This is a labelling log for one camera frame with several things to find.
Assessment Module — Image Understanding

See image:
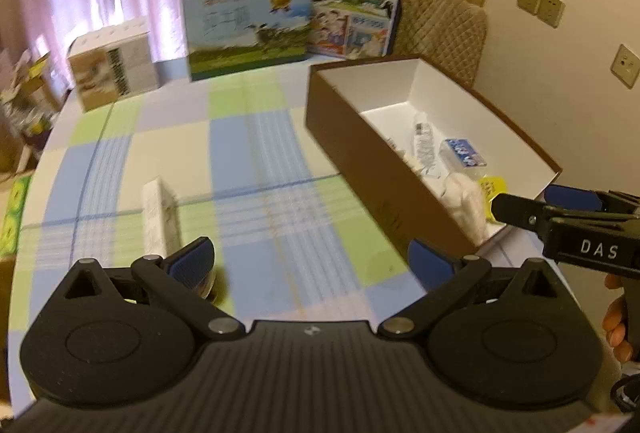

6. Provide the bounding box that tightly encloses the brown cardboard box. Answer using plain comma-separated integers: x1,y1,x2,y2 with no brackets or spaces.
305,55,563,256

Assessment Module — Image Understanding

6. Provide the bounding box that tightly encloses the beige quilted chair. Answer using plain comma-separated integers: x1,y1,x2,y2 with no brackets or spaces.
392,0,488,86

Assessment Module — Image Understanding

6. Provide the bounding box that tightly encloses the pile of cardboard boxes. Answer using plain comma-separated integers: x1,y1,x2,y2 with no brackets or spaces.
0,48,66,174

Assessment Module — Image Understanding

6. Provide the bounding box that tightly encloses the white box with small print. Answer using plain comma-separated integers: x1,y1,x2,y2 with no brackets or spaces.
142,177,182,256

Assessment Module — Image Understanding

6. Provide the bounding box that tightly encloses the checked tablecloth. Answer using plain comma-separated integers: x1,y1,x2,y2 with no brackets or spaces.
10,58,566,414

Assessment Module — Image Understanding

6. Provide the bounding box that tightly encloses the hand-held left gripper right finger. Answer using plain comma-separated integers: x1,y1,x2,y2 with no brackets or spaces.
377,239,576,339

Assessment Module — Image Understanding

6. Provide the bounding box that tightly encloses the white squeeze tube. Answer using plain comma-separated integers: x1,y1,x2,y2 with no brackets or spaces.
410,112,441,174

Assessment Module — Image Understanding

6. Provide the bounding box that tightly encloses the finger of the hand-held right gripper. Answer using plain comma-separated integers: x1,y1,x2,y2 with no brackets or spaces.
492,193,566,234
544,185,640,214

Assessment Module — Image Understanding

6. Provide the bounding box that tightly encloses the white cloth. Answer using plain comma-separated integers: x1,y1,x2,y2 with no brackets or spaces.
440,170,501,239

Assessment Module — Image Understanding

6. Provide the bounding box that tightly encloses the clear box with blue label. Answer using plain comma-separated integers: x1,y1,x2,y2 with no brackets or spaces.
440,138,488,176

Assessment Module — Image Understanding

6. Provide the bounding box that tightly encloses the tall blue milk box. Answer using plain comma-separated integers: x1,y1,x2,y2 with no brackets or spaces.
304,0,410,60

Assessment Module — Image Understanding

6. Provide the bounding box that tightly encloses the person's right hand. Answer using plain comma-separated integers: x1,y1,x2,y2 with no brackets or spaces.
602,274,633,361

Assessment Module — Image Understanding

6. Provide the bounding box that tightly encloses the blue and green milk carton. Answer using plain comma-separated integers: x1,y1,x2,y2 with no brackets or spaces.
177,0,315,82

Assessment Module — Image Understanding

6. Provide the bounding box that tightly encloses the yellow packet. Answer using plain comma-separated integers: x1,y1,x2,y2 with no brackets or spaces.
477,175,508,214

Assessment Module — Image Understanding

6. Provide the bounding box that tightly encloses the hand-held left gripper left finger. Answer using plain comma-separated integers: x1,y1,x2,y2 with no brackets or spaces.
55,235,247,339

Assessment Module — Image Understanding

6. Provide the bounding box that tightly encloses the beige printed carton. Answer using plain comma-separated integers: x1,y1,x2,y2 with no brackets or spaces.
66,17,161,114

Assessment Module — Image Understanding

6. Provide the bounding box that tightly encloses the green printed box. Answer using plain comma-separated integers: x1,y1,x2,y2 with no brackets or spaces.
0,175,33,259

